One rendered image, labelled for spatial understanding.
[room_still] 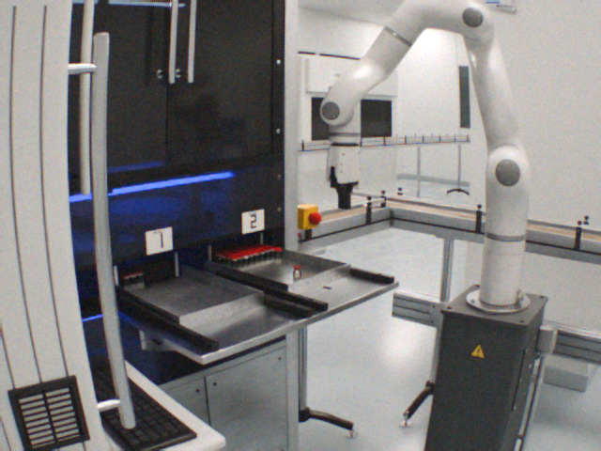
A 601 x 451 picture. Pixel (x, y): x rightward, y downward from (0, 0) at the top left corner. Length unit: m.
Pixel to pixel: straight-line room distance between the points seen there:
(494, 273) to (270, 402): 0.92
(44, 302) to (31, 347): 0.07
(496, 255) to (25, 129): 1.14
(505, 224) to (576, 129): 1.36
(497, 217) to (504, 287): 0.18
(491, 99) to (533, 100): 1.38
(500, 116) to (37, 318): 1.15
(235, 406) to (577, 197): 1.82
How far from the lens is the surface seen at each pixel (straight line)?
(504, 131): 1.48
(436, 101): 10.49
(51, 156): 0.73
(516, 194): 1.38
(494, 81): 1.42
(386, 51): 1.47
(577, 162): 2.72
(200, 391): 1.74
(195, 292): 1.53
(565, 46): 2.76
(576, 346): 2.28
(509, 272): 1.47
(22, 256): 0.74
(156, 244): 1.51
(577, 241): 2.12
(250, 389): 1.88
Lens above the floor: 1.36
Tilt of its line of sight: 12 degrees down
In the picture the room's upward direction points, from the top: straight up
